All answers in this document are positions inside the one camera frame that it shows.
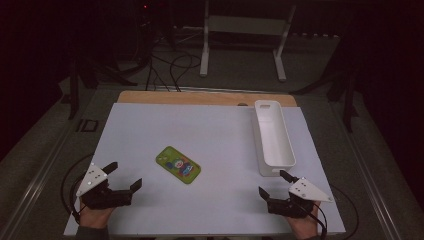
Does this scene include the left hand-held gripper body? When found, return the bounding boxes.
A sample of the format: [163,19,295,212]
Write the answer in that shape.
[75,162,134,211]

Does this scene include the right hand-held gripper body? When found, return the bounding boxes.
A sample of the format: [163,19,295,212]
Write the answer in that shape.
[266,176,334,219]

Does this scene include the white plastic bin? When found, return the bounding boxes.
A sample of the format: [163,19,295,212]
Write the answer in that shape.
[253,99,297,178]

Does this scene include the green clown phone case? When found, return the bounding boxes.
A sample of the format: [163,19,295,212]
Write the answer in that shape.
[155,145,202,185]

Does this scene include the person's left hand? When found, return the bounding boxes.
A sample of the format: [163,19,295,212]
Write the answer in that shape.
[78,196,116,230]

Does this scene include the person's right hand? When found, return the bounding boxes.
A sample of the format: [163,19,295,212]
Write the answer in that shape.
[286,199,323,240]

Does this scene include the black floor stand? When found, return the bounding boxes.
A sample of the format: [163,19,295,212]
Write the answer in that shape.
[293,64,360,133]
[68,54,138,121]

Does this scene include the white table mat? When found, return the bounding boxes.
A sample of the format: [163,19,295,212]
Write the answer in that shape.
[63,102,347,237]

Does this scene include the white metal stand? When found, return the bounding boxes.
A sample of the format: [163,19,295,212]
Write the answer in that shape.
[199,0,298,83]

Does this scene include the right hand-held gripper cable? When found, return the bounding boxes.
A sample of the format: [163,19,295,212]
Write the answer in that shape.
[293,184,360,240]

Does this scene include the hand-held gripper cable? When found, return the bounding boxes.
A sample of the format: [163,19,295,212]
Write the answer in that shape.
[293,184,360,240]
[59,153,96,224]

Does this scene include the left hand-held gripper cable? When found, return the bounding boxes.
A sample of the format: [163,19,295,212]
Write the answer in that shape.
[59,153,96,224]

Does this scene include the black floor cable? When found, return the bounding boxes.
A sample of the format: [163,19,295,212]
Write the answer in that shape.
[144,54,171,92]
[168,53,203,93]

